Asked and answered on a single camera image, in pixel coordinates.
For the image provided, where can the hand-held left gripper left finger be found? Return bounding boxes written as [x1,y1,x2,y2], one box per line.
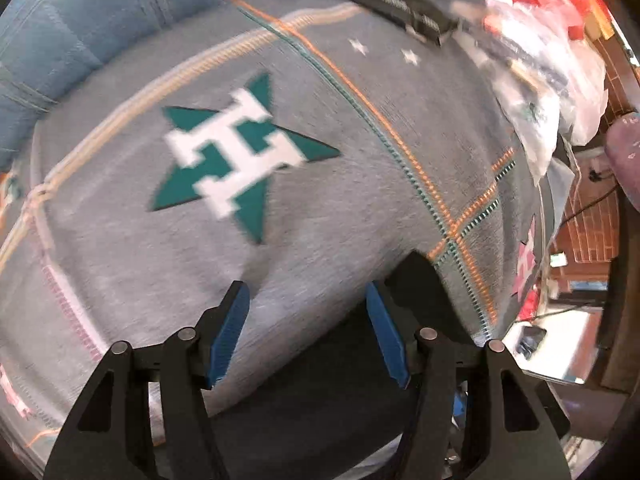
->
[44,280,251,480]

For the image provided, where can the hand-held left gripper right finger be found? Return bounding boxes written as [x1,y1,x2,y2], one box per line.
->
[365,280,572,480]

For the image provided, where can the black pants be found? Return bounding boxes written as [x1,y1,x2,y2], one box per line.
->
[207,249,503,480]

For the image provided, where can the grey star-print blanket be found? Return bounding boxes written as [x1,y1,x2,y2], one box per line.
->
[0,0,556,480]

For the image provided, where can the small dark device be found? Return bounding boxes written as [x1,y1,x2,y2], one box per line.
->
[519,326,549,361]

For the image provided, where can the mauve patterned cloth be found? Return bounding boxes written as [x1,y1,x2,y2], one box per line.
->
[604,110,640,193]

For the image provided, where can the pile of clear plastic bags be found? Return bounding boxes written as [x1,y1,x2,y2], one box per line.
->
[400,0,611,186]

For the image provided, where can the black ribbed flat case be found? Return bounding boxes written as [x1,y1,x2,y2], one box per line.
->
[332,0,463,47]

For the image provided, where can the blue denim jeans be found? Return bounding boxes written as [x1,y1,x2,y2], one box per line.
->
[0,0,381,171]

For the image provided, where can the thin black cable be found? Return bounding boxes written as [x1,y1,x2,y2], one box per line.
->
[561,180,622,226]

